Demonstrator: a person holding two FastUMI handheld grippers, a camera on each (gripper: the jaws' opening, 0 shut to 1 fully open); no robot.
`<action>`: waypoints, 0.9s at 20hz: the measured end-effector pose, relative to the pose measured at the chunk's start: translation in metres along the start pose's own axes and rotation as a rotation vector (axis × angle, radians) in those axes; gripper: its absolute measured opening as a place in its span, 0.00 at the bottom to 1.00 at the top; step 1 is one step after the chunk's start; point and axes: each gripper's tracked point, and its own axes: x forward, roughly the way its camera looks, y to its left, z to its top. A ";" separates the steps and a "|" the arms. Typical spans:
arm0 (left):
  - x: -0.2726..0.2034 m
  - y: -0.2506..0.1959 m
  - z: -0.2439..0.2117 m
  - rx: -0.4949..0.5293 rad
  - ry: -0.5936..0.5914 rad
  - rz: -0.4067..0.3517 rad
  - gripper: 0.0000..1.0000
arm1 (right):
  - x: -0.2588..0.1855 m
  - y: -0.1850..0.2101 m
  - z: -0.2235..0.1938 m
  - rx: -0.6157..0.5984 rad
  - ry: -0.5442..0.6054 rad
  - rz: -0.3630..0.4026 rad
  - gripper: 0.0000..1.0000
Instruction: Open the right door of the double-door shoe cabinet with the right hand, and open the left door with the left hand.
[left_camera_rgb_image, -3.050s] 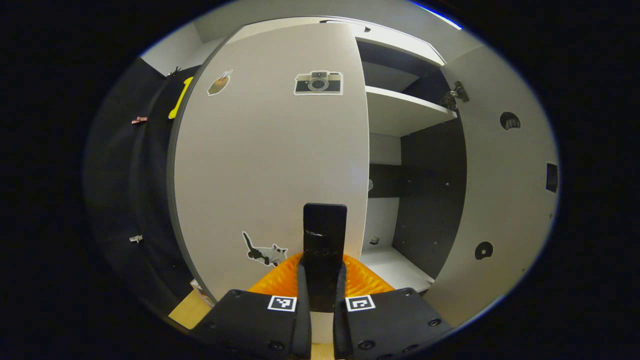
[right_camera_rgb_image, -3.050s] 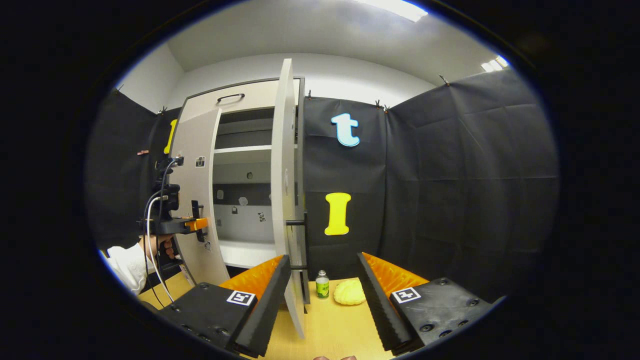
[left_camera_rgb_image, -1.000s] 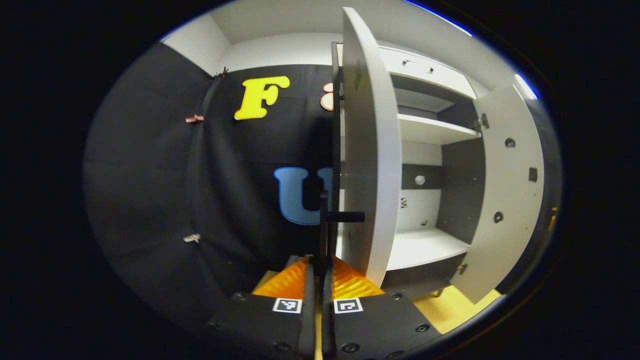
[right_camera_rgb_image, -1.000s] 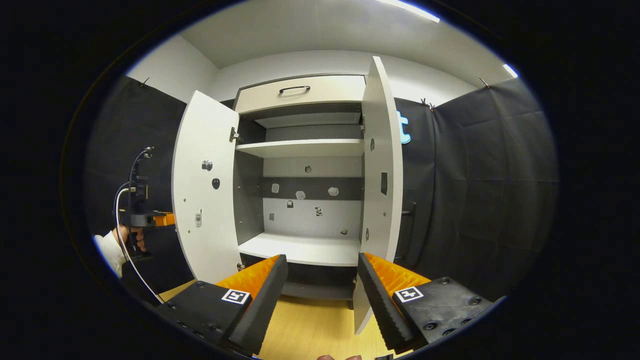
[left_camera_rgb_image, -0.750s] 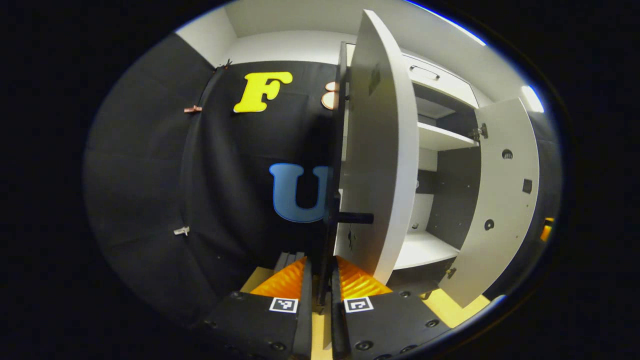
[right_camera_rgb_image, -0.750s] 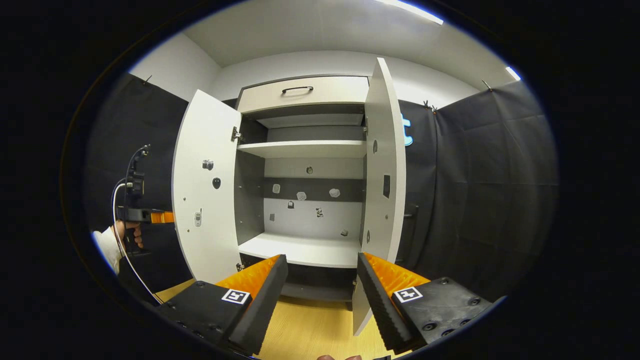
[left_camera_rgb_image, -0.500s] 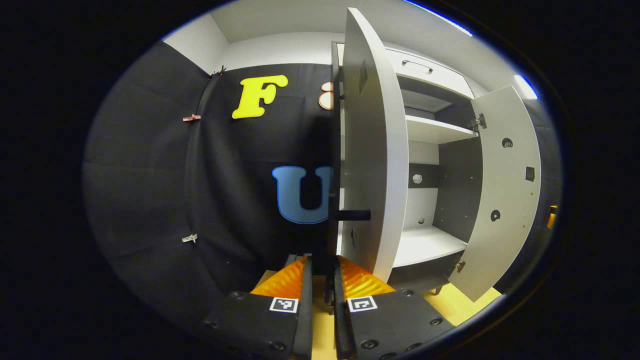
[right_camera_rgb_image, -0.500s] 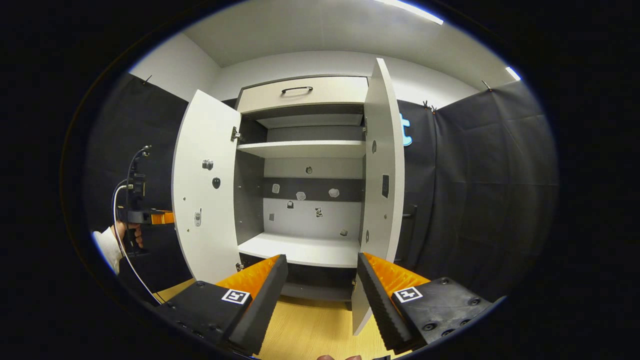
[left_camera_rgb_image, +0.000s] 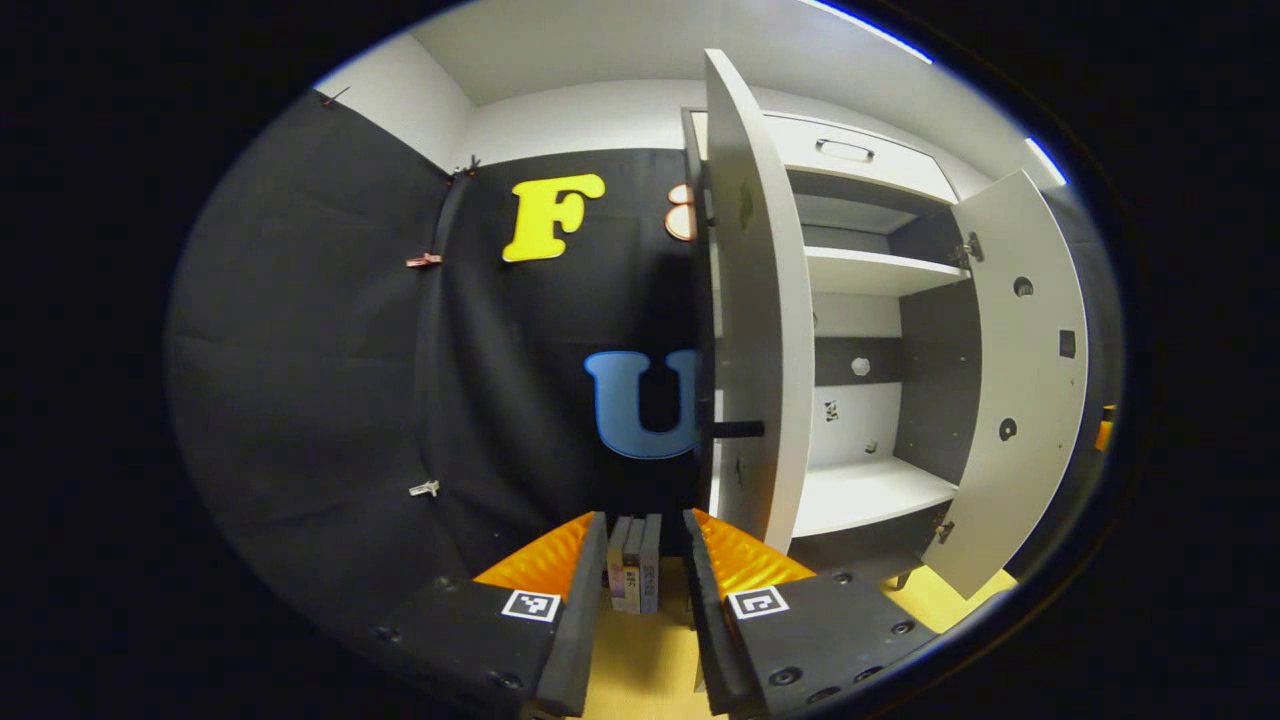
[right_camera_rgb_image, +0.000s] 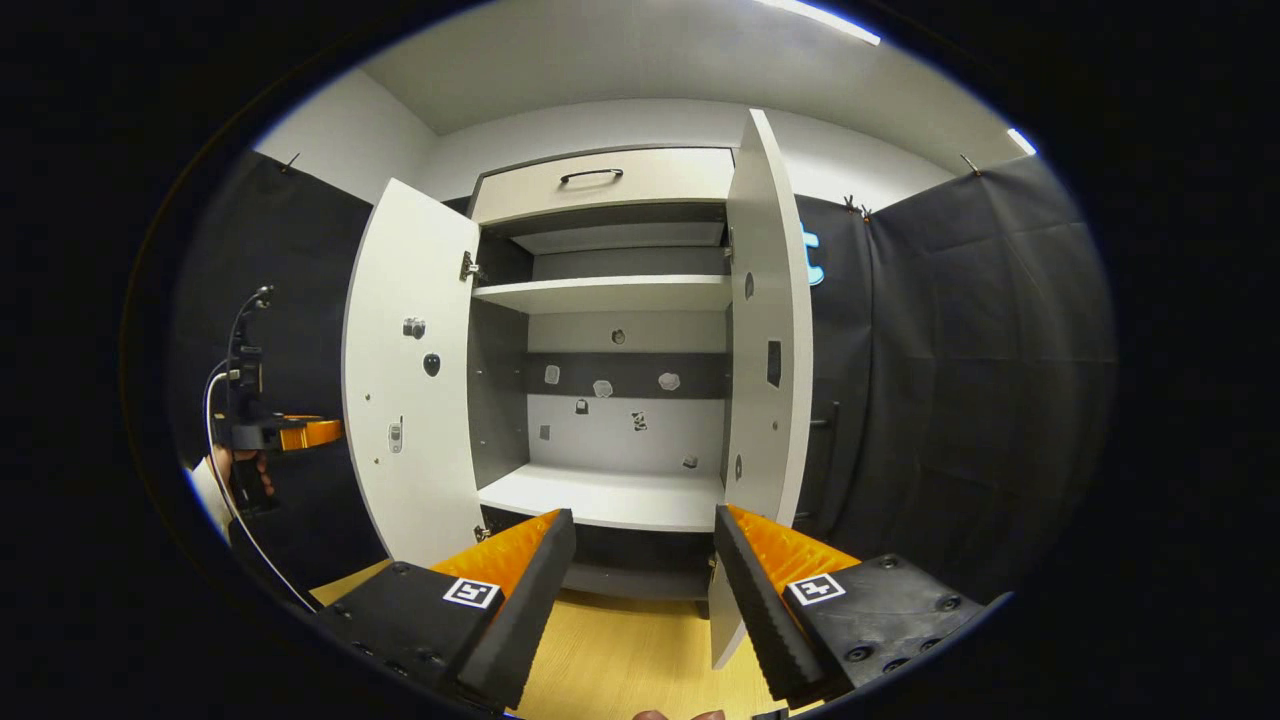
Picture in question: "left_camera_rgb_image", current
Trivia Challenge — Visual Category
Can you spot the black backdrop cloth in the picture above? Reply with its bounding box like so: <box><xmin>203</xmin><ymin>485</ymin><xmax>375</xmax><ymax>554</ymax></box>
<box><xmin>165</xmin><ymin>88</ymin><xmax>1126</xmax><ymax>651</ymax></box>

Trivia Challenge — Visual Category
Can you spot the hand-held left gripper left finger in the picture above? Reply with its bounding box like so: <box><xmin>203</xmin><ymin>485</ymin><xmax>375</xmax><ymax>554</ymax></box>
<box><xmin>375</xmin><ymin>510</ymin><xmax>609</xmax><ymax>719</ymax></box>

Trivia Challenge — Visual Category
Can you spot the beige door with camera sticker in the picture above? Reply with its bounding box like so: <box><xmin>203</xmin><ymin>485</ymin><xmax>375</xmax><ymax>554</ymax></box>
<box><xmin>695</xmin><ymin>48</ymin><xmax>816</xmax><ymax>693</ymax></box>

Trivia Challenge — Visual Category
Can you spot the beige door with headphone sticker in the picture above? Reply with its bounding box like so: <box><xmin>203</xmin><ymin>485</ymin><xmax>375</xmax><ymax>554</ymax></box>
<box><xmin>920</xmin><ymin>168</ymin><xmax>1091</xmax><ymax>601</ymax></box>

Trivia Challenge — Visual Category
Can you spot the beige double-door shoe cabinet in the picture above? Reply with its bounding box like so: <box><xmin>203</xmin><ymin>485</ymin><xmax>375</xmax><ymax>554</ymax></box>
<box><xmin>683</xmin><ymin>48</ymin><xmax>1091</xmax><ymax>601</ymax></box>

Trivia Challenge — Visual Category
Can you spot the pale pink spine book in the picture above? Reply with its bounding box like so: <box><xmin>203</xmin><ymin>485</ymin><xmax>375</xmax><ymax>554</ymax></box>
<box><xmin>607</xmin><ymin>516</ymin><xmax>633</xmax><ymax>611</ymax></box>

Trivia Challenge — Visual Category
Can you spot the dark grey spine book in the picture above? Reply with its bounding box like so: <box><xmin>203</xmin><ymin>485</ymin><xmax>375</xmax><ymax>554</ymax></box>
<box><xmin>623</xmin><ymin>517</ymin><xmax>646</xmax><ymax>614</ymax></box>

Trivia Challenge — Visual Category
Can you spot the white cabinet shelf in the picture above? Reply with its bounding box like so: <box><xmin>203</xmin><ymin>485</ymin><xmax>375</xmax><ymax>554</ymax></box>
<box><xmin>790</xmin><ymin>457</ymin><xmax>961</xmax><ymax>539</ymax></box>
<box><xmin>805</xmin><ymin>245</ymin><xmax>971</xmax><ymax>298</ymax></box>

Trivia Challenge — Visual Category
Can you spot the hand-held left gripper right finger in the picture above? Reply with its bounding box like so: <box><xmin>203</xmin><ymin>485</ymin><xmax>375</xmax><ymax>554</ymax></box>
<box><xmin>683</xmin><ymin>507</ymin><xmax>941</xmax><ymax>719</ymax></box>

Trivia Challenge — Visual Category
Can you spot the beige cabinet drawer front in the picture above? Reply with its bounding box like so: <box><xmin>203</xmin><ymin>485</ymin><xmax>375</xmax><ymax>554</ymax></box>
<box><xmin>690</xmin><ymin>108</ymin><xmax>961</xmax><ymax>206</ymax></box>

